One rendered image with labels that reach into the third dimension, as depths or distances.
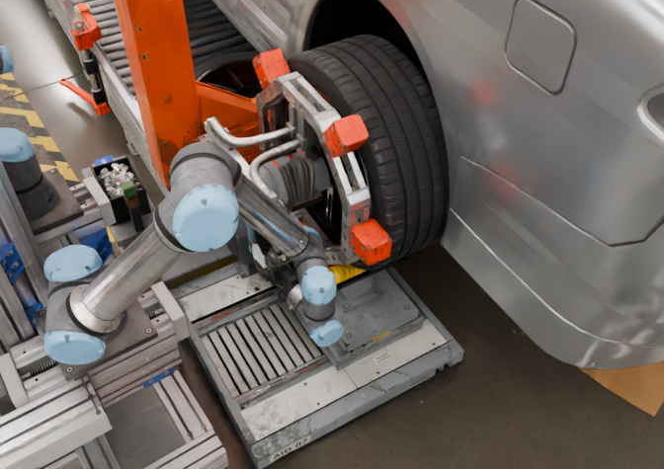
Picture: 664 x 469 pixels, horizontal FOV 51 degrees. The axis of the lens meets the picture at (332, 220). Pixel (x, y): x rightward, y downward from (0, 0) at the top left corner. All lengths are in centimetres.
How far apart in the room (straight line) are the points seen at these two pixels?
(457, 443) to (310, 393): 52
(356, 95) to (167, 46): 66
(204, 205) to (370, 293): 133
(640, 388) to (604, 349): 107
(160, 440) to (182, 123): 99
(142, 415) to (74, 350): 84
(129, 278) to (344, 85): 74
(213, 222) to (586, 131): 71
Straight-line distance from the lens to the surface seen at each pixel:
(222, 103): 237
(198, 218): 123
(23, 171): 197
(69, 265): 158
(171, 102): 226
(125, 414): 232
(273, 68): 198
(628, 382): 275
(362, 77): 180
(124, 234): 246
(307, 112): 177
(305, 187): 171
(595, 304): 158
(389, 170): 173
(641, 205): 137
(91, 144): 362
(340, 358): 240
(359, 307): 245
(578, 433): 259
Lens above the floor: 216
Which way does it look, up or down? 45 degrees down
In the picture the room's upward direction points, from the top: 1 degrees clockwise
